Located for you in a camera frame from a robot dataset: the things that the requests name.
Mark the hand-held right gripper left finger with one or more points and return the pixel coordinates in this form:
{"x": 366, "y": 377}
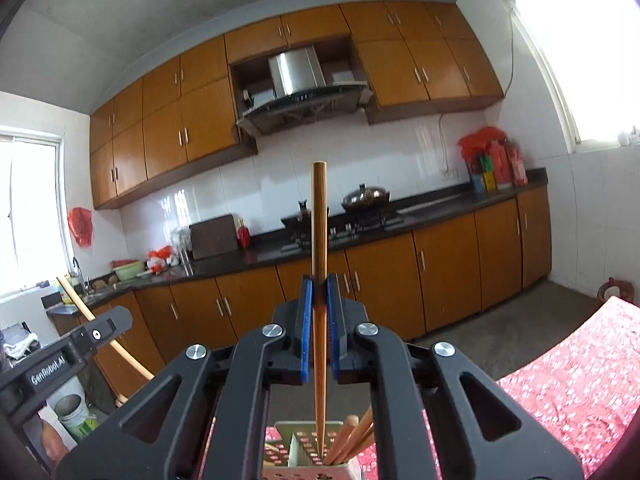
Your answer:
{"x": 307, "y": 340}

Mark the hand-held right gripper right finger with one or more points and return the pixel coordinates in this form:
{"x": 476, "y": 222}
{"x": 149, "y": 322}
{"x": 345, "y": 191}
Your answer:
{"x": 334, "y": 340}

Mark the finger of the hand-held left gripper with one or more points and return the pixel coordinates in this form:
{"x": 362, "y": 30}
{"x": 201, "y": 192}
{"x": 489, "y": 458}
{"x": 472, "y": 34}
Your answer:
{"x": 105, "y": 330}

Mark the wooden chopstick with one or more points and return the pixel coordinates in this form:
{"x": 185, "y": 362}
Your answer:
{"x": 75, "y": 297}
{"x": 365, "y": 437}
{"x": 347, "y": 427}
{"x": 362, "y": 422}
{"x": 320, "y": 220}

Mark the perforated metal chopstick holder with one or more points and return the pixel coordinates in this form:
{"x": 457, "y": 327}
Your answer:
{"x": 292, "y": 472}

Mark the white cloth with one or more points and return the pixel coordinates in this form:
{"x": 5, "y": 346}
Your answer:
{"x": 20, "y": 350}

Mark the white bucket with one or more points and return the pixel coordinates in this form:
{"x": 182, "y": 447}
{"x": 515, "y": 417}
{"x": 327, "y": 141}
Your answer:
{"x": 72, "y": 415}

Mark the white box orange print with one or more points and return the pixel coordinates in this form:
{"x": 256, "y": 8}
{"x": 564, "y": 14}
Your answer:
{"x": 50, "y": 435}

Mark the metal faucet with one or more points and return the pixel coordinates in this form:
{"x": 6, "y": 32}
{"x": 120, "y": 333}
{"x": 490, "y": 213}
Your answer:
{"x": 79, "y": 272}

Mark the green basin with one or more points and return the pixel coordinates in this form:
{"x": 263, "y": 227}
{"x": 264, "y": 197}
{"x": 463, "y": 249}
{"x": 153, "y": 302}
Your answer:
{"x": 127, "y": 271}

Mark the red and white bags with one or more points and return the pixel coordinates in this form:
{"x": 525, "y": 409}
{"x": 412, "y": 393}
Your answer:
{"x": 161, "y": 260}

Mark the steel cups in plastic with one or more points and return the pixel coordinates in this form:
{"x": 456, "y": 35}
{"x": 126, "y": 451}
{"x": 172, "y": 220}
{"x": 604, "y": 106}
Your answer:
{"x": 181, "y": 245}

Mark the black gas stove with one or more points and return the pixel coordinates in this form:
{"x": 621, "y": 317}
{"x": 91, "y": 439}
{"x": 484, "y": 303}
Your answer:
{"x": 360, "y": 225}

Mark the red bottle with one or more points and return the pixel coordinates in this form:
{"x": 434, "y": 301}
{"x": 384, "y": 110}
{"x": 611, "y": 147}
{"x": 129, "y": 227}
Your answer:
{"x": 244, "y": 235}

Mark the row of wooden base cabinets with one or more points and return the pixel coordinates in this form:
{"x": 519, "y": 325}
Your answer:
{"x": 450, "y": 270}

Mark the dark brown cutting board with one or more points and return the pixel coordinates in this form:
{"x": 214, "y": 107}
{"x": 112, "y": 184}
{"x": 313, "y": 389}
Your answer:
{"x": 212, "y": 237}

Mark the window beside sink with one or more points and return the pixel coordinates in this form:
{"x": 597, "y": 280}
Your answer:
{"x": 30, "y": 210}

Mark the wok with lid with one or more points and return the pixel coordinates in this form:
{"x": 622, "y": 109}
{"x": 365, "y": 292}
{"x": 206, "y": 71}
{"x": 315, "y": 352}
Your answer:
{"x": 365, "y": 199}

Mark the black kitchen countertop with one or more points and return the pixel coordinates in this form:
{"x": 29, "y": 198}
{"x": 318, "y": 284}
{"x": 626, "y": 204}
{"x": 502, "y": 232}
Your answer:
{"x": 450, "y": 202}

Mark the red floral tablecloth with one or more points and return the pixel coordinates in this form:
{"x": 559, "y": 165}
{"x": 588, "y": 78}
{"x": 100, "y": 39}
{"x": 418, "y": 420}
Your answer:
{"x": 565, "y": 385}

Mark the red plastic bag of bottles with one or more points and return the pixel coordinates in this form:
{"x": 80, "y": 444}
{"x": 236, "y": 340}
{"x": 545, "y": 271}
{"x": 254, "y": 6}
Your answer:
{"x": 480, "y": 140}

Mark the steel range hood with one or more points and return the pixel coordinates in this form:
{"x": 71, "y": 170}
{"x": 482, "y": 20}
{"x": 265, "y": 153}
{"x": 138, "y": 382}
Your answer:
{"x": 295, "y": 75}

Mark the small red white container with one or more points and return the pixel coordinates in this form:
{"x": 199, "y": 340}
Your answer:
{"x": 615, "y": 291}

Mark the large bright window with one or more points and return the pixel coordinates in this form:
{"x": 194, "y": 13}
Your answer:
{"x": 590, "y": 35}

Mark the white wall socket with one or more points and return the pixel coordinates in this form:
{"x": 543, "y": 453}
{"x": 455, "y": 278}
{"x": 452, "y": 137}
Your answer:
{"x": 450, "y": 174}

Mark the row of wooden wall cabinets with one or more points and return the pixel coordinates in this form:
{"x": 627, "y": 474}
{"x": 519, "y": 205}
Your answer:
{"x": 390, "y": 70}

